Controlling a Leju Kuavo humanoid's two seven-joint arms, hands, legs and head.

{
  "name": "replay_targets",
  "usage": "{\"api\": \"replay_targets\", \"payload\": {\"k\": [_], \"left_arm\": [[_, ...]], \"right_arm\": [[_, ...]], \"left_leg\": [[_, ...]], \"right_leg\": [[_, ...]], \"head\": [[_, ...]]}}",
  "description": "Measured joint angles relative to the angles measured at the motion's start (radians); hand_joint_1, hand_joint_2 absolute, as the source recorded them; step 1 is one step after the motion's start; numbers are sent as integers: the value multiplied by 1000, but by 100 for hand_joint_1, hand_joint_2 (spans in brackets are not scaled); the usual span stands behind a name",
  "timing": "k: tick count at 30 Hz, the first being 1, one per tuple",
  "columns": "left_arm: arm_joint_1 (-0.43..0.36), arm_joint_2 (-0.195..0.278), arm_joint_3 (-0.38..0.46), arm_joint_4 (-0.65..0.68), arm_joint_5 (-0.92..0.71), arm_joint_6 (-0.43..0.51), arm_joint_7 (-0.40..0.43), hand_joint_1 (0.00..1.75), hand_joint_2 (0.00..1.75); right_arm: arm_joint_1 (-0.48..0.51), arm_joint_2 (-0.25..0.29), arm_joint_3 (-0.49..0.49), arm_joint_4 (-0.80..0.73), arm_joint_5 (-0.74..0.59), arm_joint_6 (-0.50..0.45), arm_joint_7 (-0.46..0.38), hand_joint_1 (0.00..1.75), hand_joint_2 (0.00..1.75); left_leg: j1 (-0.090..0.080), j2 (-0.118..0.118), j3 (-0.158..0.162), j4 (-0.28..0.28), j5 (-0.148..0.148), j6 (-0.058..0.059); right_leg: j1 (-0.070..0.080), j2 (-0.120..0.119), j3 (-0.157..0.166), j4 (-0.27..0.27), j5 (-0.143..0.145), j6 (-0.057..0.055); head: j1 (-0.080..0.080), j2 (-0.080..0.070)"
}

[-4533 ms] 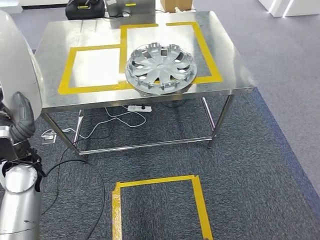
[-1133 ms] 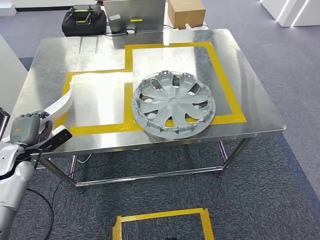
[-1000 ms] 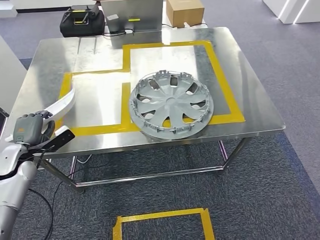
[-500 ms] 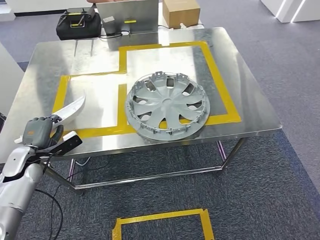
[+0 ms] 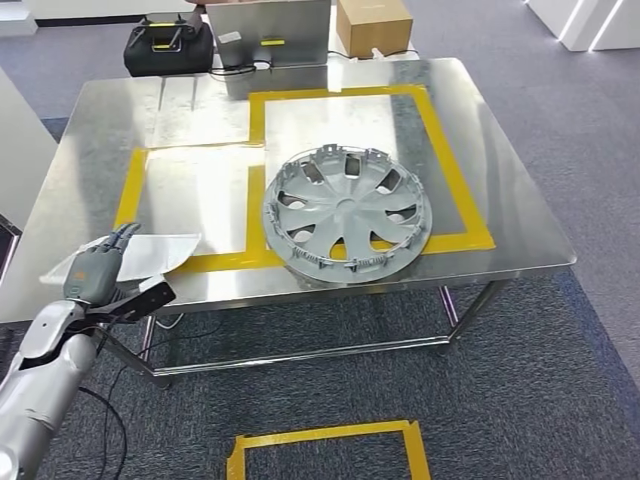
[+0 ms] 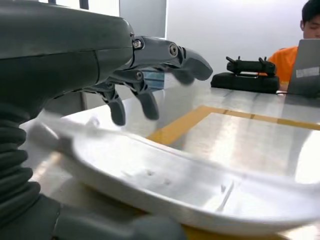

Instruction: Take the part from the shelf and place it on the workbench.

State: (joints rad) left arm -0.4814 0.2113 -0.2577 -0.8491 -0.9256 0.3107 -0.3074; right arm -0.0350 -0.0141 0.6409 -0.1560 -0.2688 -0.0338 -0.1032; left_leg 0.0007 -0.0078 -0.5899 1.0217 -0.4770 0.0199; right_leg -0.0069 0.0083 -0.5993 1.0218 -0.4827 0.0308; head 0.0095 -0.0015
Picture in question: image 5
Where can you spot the white curved plastic part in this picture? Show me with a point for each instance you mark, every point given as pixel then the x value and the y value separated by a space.
pixel 160 255

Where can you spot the grey wheel hubcap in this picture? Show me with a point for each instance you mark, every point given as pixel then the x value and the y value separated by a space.
pixel 345 212

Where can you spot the white lit display plinth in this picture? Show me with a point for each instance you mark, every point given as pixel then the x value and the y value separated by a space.
pixel 610 23

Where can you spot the brown cardboard box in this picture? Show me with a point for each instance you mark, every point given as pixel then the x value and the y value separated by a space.
pixel 372 30

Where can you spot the stainless steel workbench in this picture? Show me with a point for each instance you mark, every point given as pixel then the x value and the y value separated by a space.
pixel 500 199

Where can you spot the white cabinet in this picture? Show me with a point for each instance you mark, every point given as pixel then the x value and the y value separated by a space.
pixel 25 152

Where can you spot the dark framed screen panel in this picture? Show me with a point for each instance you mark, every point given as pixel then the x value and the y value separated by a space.
pixel 7 252

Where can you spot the white plinth block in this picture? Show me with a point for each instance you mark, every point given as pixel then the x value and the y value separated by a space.
pixel 17 20

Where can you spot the yellow floor tape square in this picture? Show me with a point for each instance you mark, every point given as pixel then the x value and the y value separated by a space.
pixel 324 434

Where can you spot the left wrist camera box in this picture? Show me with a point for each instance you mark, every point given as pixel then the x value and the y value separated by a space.
pixel 145 301

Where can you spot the black case yellow trim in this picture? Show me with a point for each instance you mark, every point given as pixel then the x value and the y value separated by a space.
pixel 164 56

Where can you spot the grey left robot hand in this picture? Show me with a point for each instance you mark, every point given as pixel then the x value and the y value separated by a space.
pixel 92 275

